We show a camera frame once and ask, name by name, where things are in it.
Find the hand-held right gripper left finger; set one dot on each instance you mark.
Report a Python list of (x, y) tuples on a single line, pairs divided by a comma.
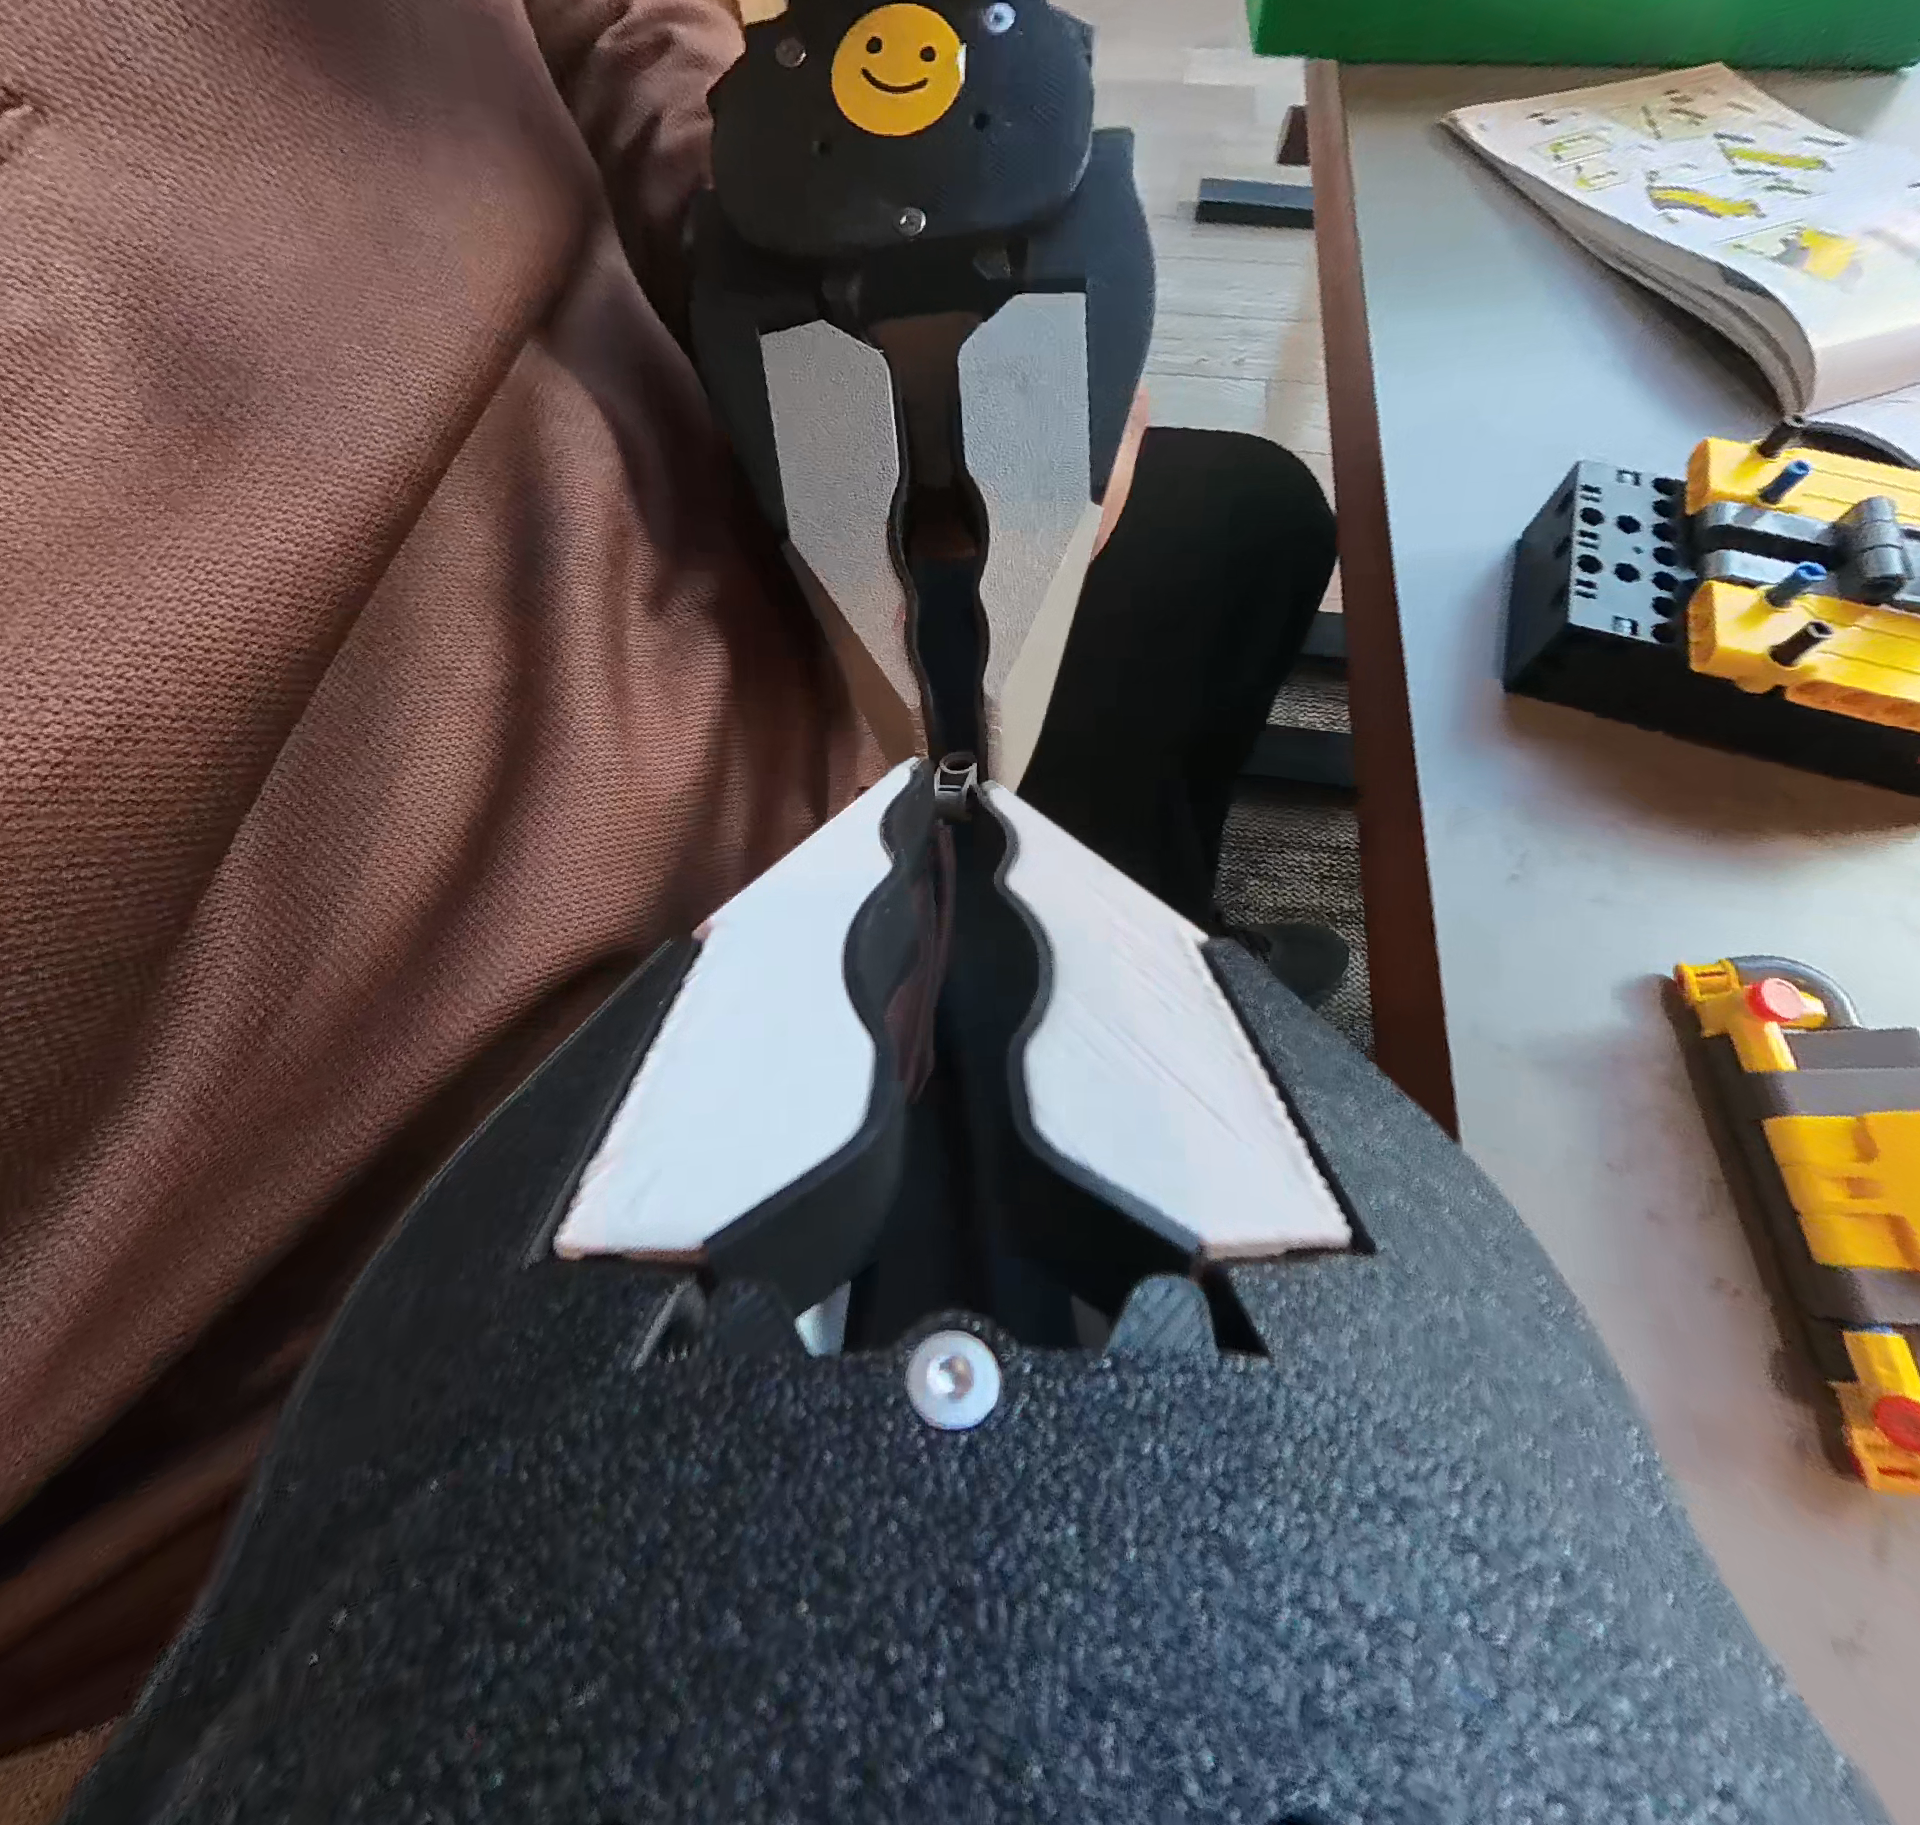
[(750, 1092)]

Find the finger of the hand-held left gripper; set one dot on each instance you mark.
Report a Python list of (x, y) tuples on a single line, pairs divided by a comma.
[(833, 476), (1035, 431)]

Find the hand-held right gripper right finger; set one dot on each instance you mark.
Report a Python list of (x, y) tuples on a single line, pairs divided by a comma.
[(1171, 1092)]

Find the grey connector with black pins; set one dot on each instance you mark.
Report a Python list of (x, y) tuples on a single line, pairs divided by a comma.
[(954, 777)]

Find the black yellow toy base assembly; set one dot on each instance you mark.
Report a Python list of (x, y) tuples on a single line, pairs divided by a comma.
[(1591, 612)]

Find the person's left forearm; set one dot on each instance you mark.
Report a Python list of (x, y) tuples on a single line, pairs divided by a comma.
[(630, 56)]

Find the person's left hand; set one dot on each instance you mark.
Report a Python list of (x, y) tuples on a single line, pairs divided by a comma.
[(936, 521)]

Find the black metal table foot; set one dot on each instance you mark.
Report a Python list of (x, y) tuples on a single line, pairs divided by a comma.
[(1306, 717), (1251, 203)]

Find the person's brown shirt torso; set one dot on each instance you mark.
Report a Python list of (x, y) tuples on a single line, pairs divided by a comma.
[(301, 656)]

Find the yellow grey toy hood assembly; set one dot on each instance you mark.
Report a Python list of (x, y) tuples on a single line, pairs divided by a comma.
[(1831, 1152)]

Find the open instruction booklet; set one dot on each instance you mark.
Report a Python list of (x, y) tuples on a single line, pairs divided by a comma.
[(1681, 191)]

